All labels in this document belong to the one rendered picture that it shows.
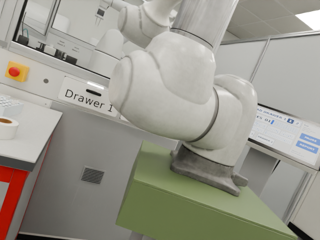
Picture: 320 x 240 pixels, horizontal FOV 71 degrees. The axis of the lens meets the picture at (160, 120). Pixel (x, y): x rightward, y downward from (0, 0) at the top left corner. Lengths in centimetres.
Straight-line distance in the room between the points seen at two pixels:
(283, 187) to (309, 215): 139
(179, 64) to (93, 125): 84
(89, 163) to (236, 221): 93
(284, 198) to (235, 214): 166
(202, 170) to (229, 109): 16
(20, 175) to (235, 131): 53
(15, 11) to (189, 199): 105
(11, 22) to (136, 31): 64
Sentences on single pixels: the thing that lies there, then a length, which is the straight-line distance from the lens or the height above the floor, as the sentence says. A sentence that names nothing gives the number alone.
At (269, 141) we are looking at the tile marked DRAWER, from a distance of 138.
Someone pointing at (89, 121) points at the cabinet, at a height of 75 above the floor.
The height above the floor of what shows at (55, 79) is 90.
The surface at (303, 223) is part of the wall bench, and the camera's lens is 353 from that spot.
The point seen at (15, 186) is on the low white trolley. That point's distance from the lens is 67.
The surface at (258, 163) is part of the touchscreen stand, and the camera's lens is 146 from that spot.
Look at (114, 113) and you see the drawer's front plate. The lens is 118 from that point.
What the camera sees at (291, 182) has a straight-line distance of 211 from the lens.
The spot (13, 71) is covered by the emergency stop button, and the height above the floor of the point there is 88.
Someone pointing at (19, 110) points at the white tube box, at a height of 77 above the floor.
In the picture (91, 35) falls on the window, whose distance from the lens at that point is 119.
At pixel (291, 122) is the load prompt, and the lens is 150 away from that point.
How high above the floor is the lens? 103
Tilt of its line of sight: 7 degrees down
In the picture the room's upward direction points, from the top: 22 degrees clockwise
